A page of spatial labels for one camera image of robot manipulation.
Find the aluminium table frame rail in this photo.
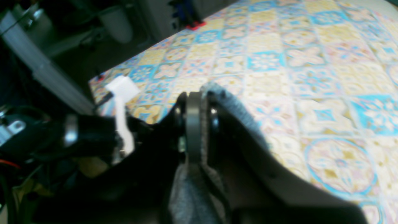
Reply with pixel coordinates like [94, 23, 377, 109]
[0, 9, 94, 115]

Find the patterned tablecloth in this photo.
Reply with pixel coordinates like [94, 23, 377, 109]
[88, 0, 398, 224]

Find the grey t-shirt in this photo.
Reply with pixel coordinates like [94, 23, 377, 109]
[164, 82, 281, 224]

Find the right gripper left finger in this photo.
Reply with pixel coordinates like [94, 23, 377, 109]
[32, 92, 201, 224]

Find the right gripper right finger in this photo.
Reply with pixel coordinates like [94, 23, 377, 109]
[205, 92, 367, 224]

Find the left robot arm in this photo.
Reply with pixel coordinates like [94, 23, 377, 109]
[1, 105, 127, 186]

